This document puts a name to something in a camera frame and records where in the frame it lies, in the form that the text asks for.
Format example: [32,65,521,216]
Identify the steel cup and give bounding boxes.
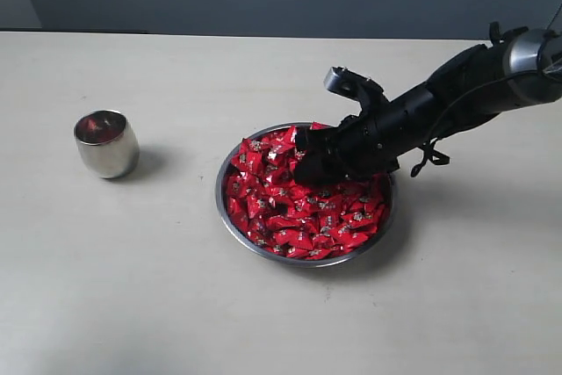
[74,110,140,179]

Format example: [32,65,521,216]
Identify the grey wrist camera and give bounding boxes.
[324,67,389,112]

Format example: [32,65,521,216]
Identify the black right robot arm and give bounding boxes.
[293,22,561,186]

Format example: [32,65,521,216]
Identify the red candy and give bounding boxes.
[81,116,119,143]

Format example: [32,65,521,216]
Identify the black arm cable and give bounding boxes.
[410,76,541,178]

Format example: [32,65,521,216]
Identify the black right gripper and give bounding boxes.
[293,84,439,184]

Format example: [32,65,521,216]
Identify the round steel bowl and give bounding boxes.
[214,120,399,269]

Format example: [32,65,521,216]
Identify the pile of red candies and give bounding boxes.
[224,123,391,261]

